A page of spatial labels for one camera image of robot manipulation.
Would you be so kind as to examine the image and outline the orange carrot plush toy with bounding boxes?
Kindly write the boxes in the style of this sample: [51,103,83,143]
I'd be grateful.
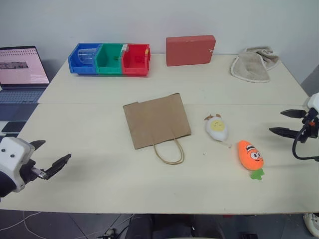
[236,140,266,181]

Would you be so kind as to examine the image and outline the red plastic storage bin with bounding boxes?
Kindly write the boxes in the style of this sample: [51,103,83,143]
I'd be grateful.
[121,43,152,76]

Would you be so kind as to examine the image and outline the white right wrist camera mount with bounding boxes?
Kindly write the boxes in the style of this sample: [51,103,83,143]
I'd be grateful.
[305,92,319,113]

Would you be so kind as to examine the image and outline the white rounded object under table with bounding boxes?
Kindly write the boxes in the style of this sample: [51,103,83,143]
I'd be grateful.
[303,212,319,238]

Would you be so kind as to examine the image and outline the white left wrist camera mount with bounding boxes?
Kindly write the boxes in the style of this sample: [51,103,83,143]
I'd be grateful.
[0,136,36,194]

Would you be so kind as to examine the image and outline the open laptop with pink screen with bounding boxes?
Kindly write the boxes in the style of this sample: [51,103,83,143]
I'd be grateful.
[0,45,51,105]

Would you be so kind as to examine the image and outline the blue plastic storage bin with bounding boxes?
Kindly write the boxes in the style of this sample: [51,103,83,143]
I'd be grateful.
[67,42,103,76]

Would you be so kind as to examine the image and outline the beige folded towel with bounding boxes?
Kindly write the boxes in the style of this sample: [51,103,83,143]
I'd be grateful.
[230,45,280,83]

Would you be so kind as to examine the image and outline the clear plastic cup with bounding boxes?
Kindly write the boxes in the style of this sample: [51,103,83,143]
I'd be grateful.
[77,48,98,66]

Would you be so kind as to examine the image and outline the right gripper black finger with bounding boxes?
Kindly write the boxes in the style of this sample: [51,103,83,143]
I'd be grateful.
[269,126,300,140]
[280,109,308,120]

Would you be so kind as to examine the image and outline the brown paper bag with handles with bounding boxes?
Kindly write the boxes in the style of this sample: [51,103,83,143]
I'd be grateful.
[122,93,192,165]

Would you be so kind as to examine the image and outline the white floor cable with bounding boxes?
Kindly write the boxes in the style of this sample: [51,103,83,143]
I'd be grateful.
[21,211,133,239]

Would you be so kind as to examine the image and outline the white egg plush toy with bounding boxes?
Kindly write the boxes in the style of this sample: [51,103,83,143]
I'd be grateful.
[204,113,233,149]

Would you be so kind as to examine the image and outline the red cardboard box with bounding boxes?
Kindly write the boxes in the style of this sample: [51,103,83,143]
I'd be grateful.
[165,34,216,67]

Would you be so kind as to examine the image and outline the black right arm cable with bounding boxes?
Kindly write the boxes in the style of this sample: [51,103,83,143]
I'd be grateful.
[292,123,319,161]

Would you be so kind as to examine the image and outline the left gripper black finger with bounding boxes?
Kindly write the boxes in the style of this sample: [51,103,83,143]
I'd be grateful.
[29,140,46,150]
[40,153,72,180]

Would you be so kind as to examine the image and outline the green plastic storage bin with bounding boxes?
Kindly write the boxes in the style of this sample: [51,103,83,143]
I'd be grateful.
[95,43,128,75]

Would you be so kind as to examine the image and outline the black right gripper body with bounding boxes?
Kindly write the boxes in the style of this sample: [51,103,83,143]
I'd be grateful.
[298,108,319,144]

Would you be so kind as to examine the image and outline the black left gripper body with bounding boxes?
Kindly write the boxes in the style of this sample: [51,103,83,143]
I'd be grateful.
[19,159,48,186]

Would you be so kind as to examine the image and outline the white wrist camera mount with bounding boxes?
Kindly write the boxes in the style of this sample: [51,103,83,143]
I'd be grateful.
[305,92,319,113]
[0,136,36,194]

